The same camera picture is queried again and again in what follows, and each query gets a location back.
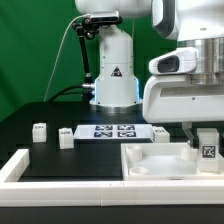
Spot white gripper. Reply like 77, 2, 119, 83
142, 75, 224, 147

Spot white square table top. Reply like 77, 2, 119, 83
121, 143, 224, 181

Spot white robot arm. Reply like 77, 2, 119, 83
75, 0, 224, 124

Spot white marker plate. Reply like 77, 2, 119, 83
74, 124, 152, 140

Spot white U-shaped fence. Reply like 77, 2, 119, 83
0, 149, 224, 207

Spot black base cables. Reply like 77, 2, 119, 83
46, 83, 96, 104

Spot grey camera on mount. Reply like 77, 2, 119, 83
90, 11, 121, 24

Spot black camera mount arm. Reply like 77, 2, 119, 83
72, 18, 99, 83

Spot white camera cable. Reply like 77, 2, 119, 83
43, 13, 92, 103

